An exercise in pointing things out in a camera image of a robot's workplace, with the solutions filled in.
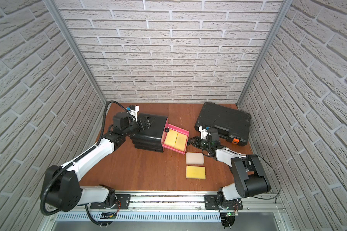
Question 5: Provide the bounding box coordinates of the beige sponge pad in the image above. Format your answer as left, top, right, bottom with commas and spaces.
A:
185, 152, 204, 166

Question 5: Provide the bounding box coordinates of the black drawer cabinet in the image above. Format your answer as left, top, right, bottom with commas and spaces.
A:
130, 113, 168, 153

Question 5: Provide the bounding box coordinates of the pink top drawer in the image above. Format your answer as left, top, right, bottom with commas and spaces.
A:
162, 124, 190, 155

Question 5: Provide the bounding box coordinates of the yellow sponge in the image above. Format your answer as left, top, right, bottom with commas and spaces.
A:
186, 166, 206, 180
174, 133, 188, 152
164, 130, 178, 147

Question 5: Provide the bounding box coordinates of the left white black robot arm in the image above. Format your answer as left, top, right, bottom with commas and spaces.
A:
40, 111, 155, 216

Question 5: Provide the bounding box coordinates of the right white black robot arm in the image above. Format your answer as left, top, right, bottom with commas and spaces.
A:
188, 128, 271, 209

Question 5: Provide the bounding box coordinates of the black plastic tool case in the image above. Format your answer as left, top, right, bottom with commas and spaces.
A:
194, 102, 251, 146

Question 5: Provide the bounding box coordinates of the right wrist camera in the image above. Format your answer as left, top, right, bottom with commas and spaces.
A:
198, 126, 208, 140

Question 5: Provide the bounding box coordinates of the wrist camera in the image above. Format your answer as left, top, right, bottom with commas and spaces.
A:
126, 105, 139, 122
198, 126, 208, 140

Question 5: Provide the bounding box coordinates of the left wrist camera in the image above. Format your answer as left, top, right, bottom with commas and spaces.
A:
126, 105, 139, 122

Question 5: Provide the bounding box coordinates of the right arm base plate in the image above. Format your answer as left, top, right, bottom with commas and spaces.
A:
204, 194, 243, 211

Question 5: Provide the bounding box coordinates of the left black corrugated cable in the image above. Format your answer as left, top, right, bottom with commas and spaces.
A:
40, 100, 128, 216

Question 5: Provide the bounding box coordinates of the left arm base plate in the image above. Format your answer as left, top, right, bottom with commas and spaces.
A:
90, 193, 132, 210

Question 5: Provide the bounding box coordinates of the right thin black cable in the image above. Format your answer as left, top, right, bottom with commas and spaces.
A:
250, 154, 281, 200

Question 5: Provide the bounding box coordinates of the left aluminium corner post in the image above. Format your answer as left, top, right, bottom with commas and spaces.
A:
44, 0, 107, 105

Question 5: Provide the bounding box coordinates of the aluminium corner post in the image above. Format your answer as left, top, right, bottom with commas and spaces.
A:
44, 0, 107, 105
236, 0, 293, 106

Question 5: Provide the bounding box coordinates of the right aluminium corner post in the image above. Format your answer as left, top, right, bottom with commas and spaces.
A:
236, 0, 293, 106

